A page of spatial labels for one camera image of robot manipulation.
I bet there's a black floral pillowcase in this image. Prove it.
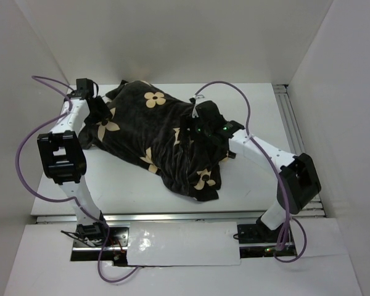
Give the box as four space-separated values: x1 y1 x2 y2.
78 81 230 202

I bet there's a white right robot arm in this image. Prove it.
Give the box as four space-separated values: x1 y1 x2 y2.
191 96 321 242

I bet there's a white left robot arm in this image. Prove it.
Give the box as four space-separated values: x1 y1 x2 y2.
37 78 113 247

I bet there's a white cover plate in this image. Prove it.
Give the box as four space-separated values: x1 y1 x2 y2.
126 222 241 266

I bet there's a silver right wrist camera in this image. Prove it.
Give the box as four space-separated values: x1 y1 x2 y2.
189 94 206 118

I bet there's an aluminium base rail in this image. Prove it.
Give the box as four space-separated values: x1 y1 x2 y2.
33 211 324 224

